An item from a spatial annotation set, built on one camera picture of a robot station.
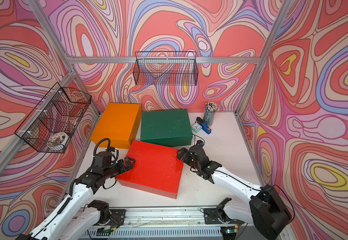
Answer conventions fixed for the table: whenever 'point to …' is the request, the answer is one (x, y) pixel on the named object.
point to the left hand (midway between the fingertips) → (131, 163)
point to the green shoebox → (170, 128)
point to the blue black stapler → (205, 127)
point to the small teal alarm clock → (196, 127)
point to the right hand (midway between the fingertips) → (182, 158)
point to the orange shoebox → (120, 123)
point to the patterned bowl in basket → (59, 138)
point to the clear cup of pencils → (210, 108)
